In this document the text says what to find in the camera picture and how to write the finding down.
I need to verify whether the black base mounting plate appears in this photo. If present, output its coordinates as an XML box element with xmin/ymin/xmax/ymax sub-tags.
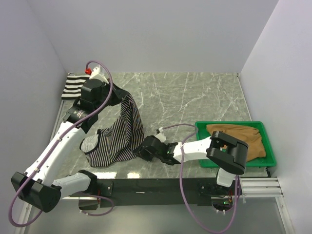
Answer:
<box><xmin>68</xmin><ymin>177</ymin><xmax>244</xmax><ymax>210</ymax></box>

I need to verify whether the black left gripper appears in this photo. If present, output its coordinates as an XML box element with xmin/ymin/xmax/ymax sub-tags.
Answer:
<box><xmin>95</xmin><ymin>78</ymin><xmax>128</xmax><ymax>113</ymax></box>

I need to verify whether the aluminium rail frame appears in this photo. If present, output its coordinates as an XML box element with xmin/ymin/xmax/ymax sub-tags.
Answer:
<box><xmin>34</xmin><ymin>72</ymin><xmax>285</xmax><ymax>234</ymax></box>

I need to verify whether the green plastic bin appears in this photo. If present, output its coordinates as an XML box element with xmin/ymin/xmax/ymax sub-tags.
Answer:
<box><xmin>195</xmin><ymin>121</ymin><xmax>276</xmax><ymax>167</ymax></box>

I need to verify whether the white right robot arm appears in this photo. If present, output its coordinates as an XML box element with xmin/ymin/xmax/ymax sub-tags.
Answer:
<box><xmin>133</xmin><ymin>131</ymin><xmax>249</xmax><ymax>195</ymax></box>

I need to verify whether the tan tank top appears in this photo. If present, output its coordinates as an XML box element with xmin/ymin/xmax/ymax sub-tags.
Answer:
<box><xmin>206</xmin><ymin>123</ymin><xmax>266</xmax><ymax>162</ymax></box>

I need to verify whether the thin striped black tank top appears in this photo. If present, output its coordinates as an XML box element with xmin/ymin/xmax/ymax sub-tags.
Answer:
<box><xmin>79</xmin><ymin>94</ymin><xmax>145</xmax><ymax>168</ymax></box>

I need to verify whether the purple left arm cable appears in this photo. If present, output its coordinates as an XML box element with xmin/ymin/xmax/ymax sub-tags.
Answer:
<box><xmin>8</xmin><ymin>60</ymin><xmax>115</xmax><ymax>228</ymax></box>

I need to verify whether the wide striped black white tank top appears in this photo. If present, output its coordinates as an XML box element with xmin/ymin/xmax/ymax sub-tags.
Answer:
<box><xmin>61</xmin><ymin>73</ymin><xmax>90</xmax><ymax>100</ymax></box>

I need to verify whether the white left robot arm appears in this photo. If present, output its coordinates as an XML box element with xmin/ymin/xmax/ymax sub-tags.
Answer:
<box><xmin>11</xmin><ymin>79</ymin><xmax>128</xmax><ymax>213</ymax></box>

